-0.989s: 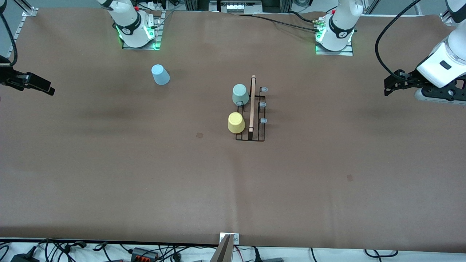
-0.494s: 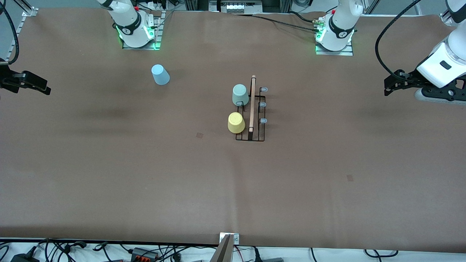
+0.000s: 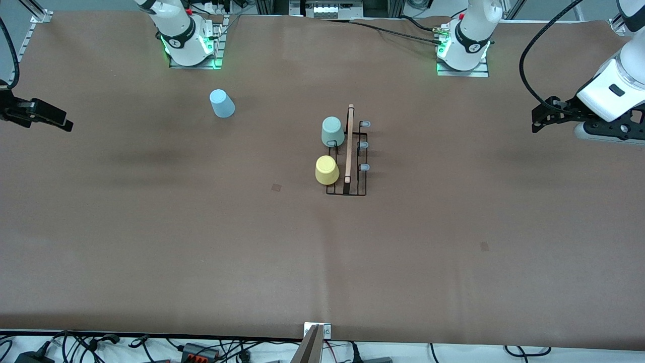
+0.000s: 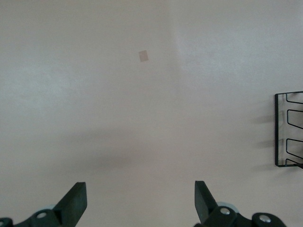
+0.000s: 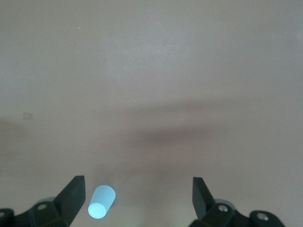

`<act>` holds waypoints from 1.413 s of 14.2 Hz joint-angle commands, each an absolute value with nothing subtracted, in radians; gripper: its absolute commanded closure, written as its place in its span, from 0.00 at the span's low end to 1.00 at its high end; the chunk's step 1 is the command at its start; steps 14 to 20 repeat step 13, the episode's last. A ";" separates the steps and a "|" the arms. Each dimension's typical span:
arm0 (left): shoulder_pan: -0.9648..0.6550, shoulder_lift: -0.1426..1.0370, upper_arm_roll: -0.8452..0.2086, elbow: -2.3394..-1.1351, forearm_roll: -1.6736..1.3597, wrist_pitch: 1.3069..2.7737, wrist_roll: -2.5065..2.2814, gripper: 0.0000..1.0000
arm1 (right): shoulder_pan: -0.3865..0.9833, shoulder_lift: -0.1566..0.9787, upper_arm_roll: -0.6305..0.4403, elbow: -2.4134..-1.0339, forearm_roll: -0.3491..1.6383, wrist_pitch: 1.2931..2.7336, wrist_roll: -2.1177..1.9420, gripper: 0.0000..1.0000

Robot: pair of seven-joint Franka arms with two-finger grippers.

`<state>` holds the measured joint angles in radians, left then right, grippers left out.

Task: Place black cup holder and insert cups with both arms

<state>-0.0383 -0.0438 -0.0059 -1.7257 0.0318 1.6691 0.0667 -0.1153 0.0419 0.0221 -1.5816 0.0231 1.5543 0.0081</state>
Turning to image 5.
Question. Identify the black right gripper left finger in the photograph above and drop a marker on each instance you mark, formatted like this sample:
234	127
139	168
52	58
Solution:
71	198

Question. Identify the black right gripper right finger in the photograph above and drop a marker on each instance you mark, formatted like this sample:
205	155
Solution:
202	201

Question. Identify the light blue plastic cup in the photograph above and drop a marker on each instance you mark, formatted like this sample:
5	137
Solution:
101	201

